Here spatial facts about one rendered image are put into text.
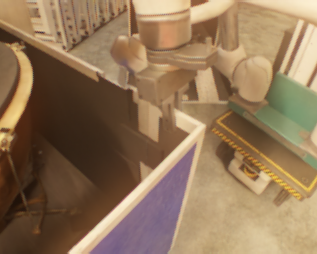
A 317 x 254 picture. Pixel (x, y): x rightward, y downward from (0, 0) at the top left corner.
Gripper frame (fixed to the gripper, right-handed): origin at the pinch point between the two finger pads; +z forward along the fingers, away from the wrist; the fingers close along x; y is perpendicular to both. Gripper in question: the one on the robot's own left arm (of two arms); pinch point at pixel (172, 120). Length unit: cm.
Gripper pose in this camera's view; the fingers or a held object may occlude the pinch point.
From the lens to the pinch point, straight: 49.8
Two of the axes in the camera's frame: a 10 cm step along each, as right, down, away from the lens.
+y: -7.7, -3.3, 5.4
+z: 1.0, 7.8, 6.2
